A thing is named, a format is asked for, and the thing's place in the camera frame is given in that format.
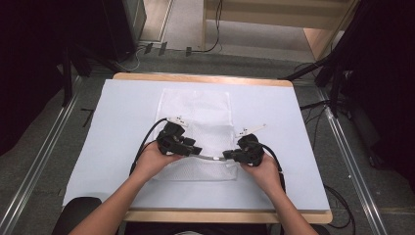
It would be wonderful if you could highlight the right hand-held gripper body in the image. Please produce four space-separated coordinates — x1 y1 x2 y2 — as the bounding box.
234 123 267 167

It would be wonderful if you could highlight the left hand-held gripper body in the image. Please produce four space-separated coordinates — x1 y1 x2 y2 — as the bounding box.
156 115 198 158

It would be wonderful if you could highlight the person's left hand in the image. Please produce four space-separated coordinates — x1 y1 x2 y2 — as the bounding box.
131 141 184 183

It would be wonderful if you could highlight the person's right hand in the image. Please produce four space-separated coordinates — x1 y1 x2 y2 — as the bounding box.
240 152 284 198

